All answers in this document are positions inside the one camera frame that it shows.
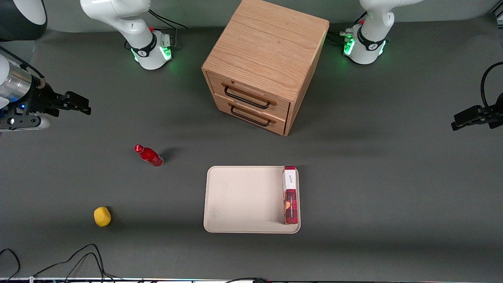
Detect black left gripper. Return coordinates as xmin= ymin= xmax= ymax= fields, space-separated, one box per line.
xmin=451 ymin=92 xmax=503 ymax=131

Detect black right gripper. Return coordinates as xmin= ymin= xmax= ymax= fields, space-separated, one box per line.
xmin=24 ymin=83 xmax=92 ymax=118

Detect black metal drawer handle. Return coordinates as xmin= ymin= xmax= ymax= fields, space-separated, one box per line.
xmin=222 ymin=82 xmax=277 ymax=110
xmin=228 ymin=103 xmax=276 ymax=128

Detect wooden drawer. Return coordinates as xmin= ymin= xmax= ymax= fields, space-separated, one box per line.
xmin=206 ymin=72 xmax=291 ymax=122
xmin=214 ymin=94 xmax=288 ymax=136

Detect wooden drawer cabinet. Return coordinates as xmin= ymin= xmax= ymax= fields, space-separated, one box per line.
xmin=202 ymin=0 xmax=330 ymax=137

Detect red bottle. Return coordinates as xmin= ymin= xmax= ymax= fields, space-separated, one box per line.
xmin=134 ymin=144 xmax=165 ymax=168

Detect yellow lemon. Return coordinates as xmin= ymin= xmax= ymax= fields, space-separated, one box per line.
xmin=94 ymin=206 xmax=112 ymax=228

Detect beige plastic tray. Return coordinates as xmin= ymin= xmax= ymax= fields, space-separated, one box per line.
xmin=203 ymin=165 xmax=301 ymax=234

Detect red and white carton box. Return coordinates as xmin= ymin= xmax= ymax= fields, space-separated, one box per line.
xmin=283 ymin=165 xmax=299 ymax=225

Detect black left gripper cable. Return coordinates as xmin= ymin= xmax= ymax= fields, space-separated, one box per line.
xmin=480 ymin=62 xmax=503 ymax=109

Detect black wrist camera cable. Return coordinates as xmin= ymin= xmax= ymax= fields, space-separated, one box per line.
xmin=0 ymin=46 xmax=44 ymax=80

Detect black right arm base cable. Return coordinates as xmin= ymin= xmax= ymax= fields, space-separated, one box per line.
xmin=148 ymin=8 xmax=189 ymax=50

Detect black floor cable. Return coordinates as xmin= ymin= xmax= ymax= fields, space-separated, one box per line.
xmin=0 ymin=248 xmax=21 ymax=282
xmin=62 ymin=252 xmax=107 ymax=282
xmin=32 ymin=243 xmax=123 ymax=282

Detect black left arm base cables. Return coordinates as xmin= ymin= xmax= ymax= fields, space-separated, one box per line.
xmin=326 ymin=11 xmax=368 ymax=46

